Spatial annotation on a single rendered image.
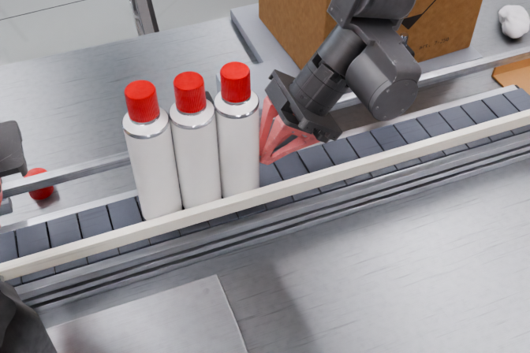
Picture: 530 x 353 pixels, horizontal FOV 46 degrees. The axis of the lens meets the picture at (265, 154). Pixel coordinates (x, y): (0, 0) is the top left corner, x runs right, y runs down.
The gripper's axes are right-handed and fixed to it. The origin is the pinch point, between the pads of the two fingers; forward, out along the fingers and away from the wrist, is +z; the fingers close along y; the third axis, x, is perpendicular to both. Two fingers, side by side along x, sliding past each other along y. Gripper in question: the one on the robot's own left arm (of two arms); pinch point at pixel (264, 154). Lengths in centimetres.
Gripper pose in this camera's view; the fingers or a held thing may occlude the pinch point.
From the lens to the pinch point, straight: 79.2
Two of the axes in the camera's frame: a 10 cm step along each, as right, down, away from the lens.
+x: 7.4, 2.3, 6.3
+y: 3.6, 6.6, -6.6
